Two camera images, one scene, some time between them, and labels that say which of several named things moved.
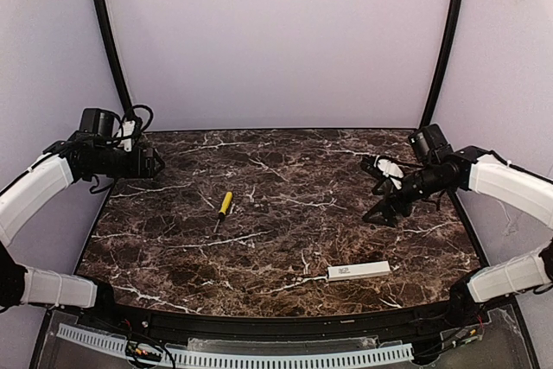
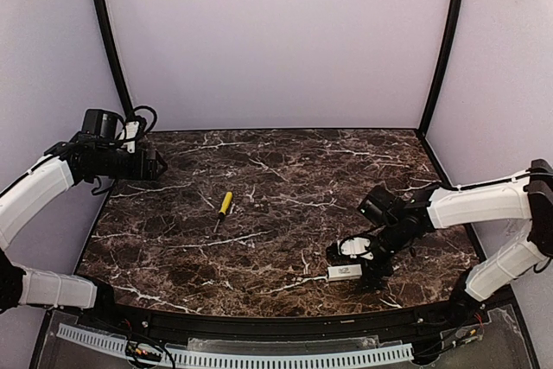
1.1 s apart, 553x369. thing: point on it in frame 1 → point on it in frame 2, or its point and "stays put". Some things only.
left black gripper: (147, 162) stays put
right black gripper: (394, 194) → (376, 266)
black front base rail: (192, 326) stays put
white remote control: (338, 272) stays put
